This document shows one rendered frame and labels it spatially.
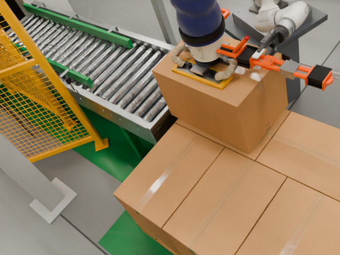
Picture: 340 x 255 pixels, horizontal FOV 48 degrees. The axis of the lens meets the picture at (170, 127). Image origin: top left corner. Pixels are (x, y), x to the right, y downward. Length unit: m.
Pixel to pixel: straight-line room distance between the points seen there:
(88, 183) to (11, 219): 0.67
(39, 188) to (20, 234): 0.45
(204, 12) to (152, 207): 1.07
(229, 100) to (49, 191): 1.69
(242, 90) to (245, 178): 0.50
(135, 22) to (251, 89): 2.73
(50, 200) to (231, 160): 1.51
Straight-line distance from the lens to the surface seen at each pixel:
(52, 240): 3.07
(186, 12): 1.78
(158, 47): 3.00
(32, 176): 2.90
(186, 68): 2.08
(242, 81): 1.96
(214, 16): 1.84
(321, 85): 1.72
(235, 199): 2.08
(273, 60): 1.82
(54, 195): 3.11
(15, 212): 3.40
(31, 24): 4.18
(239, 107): 1.86
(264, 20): 2.11
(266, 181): 2.11
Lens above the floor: 2.37
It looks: 48 degrees down
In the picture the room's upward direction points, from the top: 25 degrees counter-clockwise
